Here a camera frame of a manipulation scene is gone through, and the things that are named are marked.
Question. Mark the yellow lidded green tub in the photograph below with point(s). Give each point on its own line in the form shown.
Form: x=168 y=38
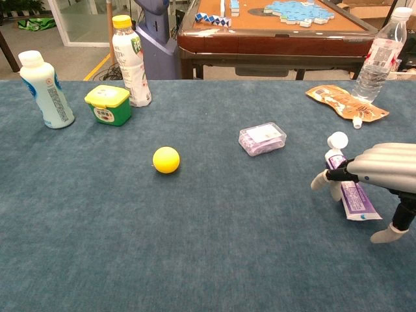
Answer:
x=109 y=107

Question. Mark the orange spout pouch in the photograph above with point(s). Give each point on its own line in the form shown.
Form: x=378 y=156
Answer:
x=341 y=100

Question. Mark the clear box purple contents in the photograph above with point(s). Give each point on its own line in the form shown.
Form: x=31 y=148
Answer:
x=263 y=138

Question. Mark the yellow ball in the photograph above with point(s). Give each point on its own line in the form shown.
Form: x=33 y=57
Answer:
x=166 y=160

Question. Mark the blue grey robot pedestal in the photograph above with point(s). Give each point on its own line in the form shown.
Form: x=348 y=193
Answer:
x=156 y=42

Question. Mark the wooden pole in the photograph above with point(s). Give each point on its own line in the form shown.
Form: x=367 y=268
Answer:
x=110 y=19

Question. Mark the purple white tube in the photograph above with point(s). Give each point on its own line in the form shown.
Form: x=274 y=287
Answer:
x=357 y=201

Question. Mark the blue mahjong tile cluster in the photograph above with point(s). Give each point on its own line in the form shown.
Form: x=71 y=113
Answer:
x=295 y=11

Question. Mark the blue white tile stack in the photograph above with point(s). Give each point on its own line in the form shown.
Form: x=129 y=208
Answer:
x=235 y=8

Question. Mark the blue carpeted table surface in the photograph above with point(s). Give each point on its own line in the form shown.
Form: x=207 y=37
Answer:
x=208 y=227

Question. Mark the blue white snake puzzle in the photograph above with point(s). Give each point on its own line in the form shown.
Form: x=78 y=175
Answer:
x=213 y=20

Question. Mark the brown mahjong table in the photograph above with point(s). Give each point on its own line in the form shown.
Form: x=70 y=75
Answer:
x=260 y=45

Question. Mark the light blue white bottle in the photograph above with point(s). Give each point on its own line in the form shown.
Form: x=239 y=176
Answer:
x=48 y=94

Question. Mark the yellow-capped drink bottle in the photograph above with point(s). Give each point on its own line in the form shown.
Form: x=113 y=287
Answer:
x=131 y=65

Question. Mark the cardboard box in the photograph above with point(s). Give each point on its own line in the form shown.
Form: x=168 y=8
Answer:
x=367 y=11

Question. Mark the green bag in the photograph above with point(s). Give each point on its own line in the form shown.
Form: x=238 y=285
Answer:
x=35 y=23

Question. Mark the clear water bottle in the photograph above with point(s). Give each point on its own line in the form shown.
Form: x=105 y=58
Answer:
x=380 y=61

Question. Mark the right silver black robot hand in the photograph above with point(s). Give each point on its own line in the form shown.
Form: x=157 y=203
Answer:
x=390 y=169

